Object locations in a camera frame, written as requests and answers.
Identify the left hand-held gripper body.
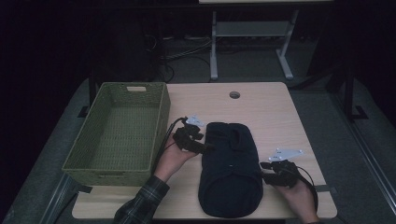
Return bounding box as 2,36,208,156
172,114,205,154

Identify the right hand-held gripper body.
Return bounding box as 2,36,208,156
263,147,304,189

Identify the dark blue garment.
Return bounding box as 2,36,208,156
197,121,264,219

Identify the green woven basket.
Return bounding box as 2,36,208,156
62,81,172,188

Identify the person's left hand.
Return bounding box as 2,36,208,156
153,133,199,183

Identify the person's right hand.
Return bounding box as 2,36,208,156
275,177,320,222

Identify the grey tape strip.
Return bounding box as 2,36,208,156
315,184,338,193

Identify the black metal stand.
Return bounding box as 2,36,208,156
329,65,370,123

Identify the white metal stand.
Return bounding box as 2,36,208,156
209,8,301,81

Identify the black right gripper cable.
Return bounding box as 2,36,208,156
296,165,319,213

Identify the aluminium floor rail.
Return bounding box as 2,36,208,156
38,173,80,224
330,92,396,207

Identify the bundle of floor cables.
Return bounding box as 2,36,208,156
145,33,213,84

